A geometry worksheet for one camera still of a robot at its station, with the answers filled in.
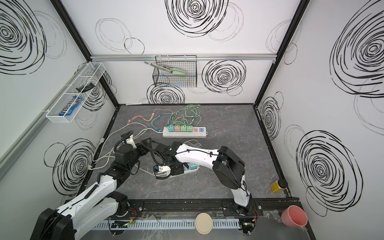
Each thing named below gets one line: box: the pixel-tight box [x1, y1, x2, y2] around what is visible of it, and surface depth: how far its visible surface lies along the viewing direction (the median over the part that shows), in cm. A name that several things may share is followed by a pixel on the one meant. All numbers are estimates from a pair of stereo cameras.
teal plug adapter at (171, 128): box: [168, 125, 175, 132], surface depth 101 cm
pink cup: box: [281, 205, 308, 228], surface depth 64 cm
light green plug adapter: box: [180, 125, 187, 132], surface depth 101 cm
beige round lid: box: [195, 212, 213, 235], surface depth 66 cm
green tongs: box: [144, 61, 186, 76], surface depth 93 cm
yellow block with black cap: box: [270, 179, 288, 193], surface depth 75 cm
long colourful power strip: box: [162, 125, 208, 138], surface depth 101 cm
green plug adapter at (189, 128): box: [186, 125, 193, 133], surface depth 101 cm
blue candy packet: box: [58, 96, 83, 116], surface depth 72 cm
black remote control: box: [75, 82, 96, 93], surface depth 81 cm
